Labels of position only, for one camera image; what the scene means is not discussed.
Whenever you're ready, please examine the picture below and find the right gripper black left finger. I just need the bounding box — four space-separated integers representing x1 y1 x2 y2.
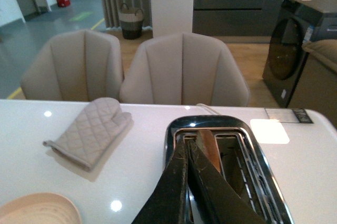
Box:
132 141 188 223

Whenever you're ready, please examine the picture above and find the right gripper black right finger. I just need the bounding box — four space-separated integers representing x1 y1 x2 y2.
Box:
186 141 265 223

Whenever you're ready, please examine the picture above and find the bread slice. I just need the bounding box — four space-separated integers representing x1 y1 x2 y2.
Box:
196 129 221 173

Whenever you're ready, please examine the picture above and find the chrome two-slot toaster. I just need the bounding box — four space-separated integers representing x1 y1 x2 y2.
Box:
165 115 293 223

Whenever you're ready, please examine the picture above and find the grey quilted oven mitt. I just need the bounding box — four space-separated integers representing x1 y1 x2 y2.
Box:
43 98 132 171

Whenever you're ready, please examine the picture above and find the black and white label card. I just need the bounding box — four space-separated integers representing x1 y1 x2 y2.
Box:
265 108 313 124

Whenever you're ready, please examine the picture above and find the beige round plate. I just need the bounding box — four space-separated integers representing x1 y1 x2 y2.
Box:
1 192 82 223

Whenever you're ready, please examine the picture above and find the beige chair right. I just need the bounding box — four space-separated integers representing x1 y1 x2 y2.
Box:
120 33 250 107

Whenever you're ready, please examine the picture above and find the beige chair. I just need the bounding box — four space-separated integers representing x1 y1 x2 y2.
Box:
120 33 250 107
21 30 124 102

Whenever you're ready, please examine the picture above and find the beige chair left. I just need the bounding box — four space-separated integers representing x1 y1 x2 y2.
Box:
21 30 124 102

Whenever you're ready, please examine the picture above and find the woven two-tone basket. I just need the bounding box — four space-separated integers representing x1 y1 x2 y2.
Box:
118 3 144 40

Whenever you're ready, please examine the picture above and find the dark grey counter cabinet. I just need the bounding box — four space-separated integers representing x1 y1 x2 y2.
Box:
192 0 337 37

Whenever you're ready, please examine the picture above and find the dark front-load washing machine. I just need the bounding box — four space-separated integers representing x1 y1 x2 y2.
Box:
262 0 336 108

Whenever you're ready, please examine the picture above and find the white pillar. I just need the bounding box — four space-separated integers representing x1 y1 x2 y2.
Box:
151 0 194 37

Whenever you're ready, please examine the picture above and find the white toaster cable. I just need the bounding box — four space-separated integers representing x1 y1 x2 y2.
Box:
195 103 223 116

